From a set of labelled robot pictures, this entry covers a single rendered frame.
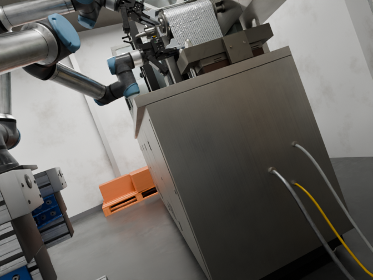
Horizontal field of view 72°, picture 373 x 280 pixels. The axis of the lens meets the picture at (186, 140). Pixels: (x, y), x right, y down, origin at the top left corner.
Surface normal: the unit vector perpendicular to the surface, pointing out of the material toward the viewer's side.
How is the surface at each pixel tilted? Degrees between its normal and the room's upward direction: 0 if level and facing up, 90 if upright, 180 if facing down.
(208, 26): 90
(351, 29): 90
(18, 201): 90
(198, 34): 90
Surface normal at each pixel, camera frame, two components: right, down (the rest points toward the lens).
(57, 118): 0.32, -0.09
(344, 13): -0.88, 0.35
